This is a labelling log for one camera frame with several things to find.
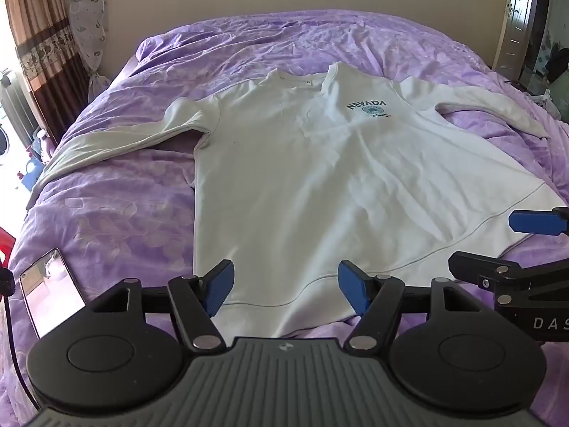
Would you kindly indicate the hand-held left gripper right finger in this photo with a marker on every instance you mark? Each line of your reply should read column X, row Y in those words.
column 354, row 281

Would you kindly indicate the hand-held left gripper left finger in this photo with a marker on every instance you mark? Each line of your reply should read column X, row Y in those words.
column 220, row 285

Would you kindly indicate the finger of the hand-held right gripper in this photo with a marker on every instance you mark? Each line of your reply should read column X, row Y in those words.
column 484, row 269
column 527, row 222

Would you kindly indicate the white printed sweatshirt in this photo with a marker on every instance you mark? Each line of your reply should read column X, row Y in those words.
column 320, row 182

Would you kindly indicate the white plastic bag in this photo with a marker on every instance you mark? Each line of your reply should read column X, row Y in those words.
column 549, row 102

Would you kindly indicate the purple floral bed blanket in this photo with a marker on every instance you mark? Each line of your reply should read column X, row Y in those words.
column 133, row 195

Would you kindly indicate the dark cloth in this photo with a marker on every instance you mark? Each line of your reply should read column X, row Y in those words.
column 558, row 64

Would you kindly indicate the smartphone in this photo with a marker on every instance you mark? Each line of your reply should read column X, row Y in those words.
column 51, row 291

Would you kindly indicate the wooden door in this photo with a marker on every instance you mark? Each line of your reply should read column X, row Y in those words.
column 518, row 18

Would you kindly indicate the blue plastic bottle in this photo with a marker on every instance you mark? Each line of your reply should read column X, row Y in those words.
column 33, row 173

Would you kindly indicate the grey washing machine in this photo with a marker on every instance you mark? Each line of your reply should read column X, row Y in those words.
column 15, row 106

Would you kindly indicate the white patterned tied curtain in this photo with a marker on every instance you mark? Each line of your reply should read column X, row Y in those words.
column 89, row 22

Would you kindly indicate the brown patterned curtain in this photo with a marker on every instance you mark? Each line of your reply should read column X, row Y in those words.
column 42, row 40

